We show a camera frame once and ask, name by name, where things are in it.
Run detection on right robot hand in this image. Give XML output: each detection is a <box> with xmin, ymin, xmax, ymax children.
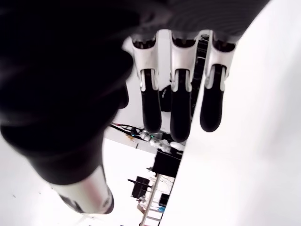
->
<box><xmin>0</xmin><ymin>0</ymin><xmax>271</xmax><ymax>215</ymax></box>

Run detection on black chair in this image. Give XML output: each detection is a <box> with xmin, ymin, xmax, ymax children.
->
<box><xmin>127</xmin><ymin>176</ymin><xmax>154</xmax><ymax>200</ymax></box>

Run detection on light metal rack cart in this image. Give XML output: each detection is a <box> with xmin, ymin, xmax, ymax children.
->
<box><xmin>140</xmin><ymin>175</ymin><xmax>176</xmax><ymax>226</ymax></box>

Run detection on black and red floor cables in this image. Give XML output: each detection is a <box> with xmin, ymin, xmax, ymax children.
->
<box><xmin>110</xmin><ymin>121</ymin><xmax>144</xmax><ymax>143</ymax></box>

